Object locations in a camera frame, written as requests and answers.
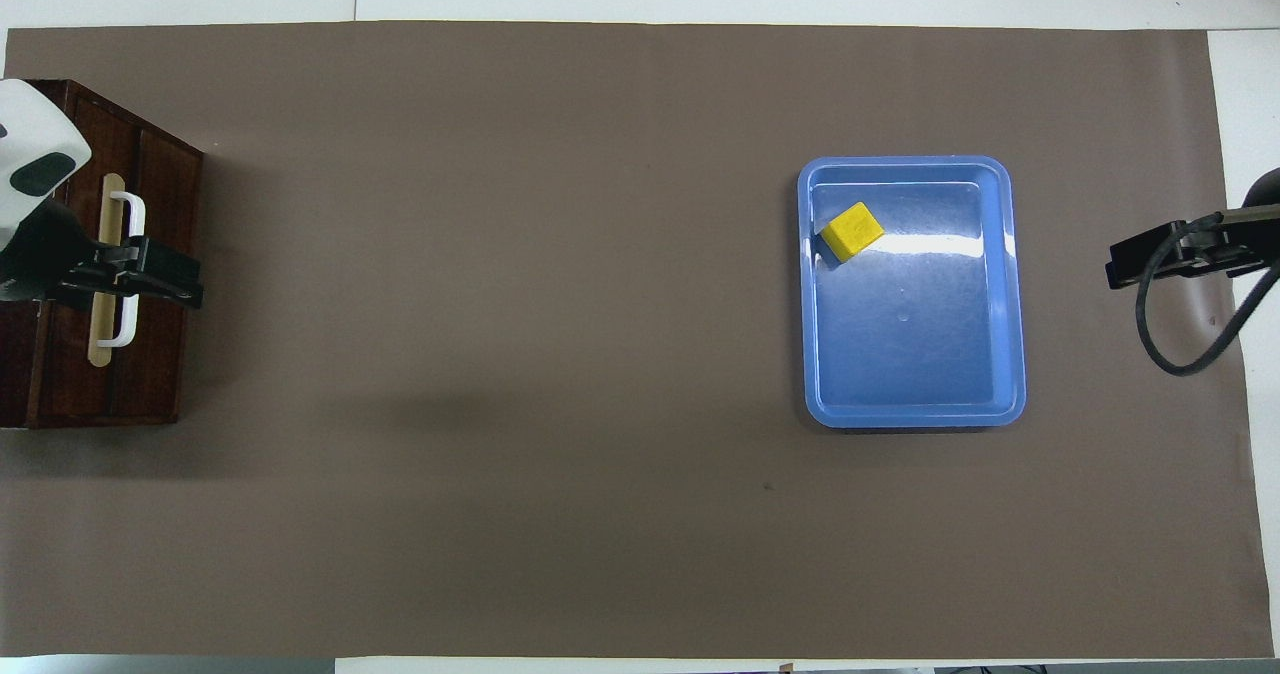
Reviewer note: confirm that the dark wooden cabinet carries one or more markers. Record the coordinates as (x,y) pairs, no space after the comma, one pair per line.
(165,374)

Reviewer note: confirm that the dark wooden drawer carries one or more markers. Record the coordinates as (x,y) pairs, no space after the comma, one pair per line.
(70,384)

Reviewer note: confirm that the brown table mat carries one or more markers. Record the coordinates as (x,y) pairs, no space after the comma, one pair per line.
(500,354)

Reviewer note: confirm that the blue plastic tray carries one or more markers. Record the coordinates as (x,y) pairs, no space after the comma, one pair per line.
(910,354)

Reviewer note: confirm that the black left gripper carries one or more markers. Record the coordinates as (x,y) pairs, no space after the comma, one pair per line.
(55,259)

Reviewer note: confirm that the yellow cube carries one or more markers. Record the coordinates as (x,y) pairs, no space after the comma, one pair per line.
(852,232)

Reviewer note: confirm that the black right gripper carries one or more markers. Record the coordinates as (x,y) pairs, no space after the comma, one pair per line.
(1240,246)

